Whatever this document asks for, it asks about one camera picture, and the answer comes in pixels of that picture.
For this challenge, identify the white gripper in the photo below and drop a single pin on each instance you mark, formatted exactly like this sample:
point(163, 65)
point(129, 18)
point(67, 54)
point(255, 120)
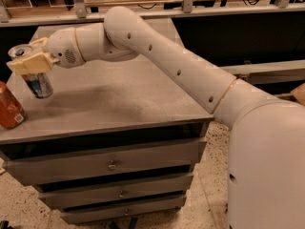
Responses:
point(62, 48)

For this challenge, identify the silver blue redbull can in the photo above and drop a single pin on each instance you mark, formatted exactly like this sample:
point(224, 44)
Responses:
point(38, 84)

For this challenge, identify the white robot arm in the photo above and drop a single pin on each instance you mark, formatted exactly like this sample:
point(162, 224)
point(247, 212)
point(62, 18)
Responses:
point(267, 143)

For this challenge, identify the grey drawer cabinet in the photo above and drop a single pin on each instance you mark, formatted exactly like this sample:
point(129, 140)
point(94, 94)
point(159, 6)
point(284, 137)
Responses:
point(102, 105)

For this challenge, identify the top grey drawer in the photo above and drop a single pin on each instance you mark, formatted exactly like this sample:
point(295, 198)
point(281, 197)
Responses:
point(104, 162)

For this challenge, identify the grey drawer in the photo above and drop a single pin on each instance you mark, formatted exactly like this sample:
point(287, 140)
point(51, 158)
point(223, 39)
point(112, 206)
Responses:
point(104, 162)
point(134, 188)
point(124, 209)

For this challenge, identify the middle grey drawer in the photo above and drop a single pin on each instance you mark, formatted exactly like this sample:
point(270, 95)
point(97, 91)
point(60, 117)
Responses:
point(134, 188)

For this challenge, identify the bottom grey drawer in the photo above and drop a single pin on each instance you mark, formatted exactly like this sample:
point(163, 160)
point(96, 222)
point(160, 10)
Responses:
point(124, 209)

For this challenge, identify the grey metal railing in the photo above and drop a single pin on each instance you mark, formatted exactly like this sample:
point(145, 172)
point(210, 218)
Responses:
point(52, 12)

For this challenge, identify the cardboard box at right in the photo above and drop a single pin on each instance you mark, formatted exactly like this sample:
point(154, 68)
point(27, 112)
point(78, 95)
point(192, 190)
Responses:
point(299, 94)

